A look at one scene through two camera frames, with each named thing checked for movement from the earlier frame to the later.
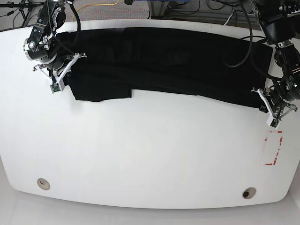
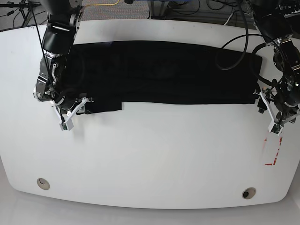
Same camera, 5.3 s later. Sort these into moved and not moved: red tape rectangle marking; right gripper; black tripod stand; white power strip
Moved: right gripper
Not moved: white power strip; black tripod stand; red tape rectangle marking
